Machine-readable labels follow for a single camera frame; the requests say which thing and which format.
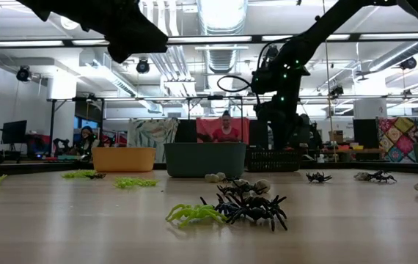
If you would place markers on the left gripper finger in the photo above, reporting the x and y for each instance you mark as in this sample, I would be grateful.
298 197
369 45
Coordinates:
139 38

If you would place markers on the black plastic toy spider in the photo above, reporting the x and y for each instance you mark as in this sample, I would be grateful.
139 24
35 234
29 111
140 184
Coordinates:
318 177
256 210
240 189
230 179
381 177
99 176

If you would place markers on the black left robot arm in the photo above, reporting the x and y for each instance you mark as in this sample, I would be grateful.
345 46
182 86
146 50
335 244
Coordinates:
44 7

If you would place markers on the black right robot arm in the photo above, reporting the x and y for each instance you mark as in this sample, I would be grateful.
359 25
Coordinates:
341 22

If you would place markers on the black ceiling spotlight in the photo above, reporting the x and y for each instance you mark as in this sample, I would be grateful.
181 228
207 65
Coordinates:
336 90
408 63
23 74
143 66

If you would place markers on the black mesh plastic basket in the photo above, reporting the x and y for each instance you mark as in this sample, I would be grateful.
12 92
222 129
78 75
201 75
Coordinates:
273 161

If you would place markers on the person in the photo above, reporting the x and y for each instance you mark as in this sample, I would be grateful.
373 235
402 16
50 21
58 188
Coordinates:
225 133
86 137

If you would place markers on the cardboard box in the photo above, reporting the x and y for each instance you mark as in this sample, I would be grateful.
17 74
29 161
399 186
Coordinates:
337 136

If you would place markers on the black beam with light strips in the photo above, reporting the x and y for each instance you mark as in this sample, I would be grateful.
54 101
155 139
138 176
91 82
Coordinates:
209 43

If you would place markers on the red fabric backdrop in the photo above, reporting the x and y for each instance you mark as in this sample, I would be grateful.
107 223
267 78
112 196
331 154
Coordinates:
205 128

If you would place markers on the wooden desk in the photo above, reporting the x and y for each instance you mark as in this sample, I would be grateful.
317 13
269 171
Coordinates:
352 151

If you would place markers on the teal plastic bin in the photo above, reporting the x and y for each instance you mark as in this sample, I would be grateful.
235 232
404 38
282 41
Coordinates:
205 161

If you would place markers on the black computer monitor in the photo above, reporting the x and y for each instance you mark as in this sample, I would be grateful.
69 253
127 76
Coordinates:
364 132
186 131
14 132

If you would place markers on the leaf print curtain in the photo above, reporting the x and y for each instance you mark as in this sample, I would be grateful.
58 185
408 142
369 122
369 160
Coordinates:
153 137

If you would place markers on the orange plastic bin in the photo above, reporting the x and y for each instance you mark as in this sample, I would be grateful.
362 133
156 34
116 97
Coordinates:
122 159

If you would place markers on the colourful patchwork quilt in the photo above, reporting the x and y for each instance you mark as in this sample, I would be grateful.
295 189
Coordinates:
408 139

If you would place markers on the black metal rack frame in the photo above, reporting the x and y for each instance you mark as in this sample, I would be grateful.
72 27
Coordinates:
52 117

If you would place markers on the black aluminium table frame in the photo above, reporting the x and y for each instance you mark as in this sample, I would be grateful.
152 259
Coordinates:
29 169

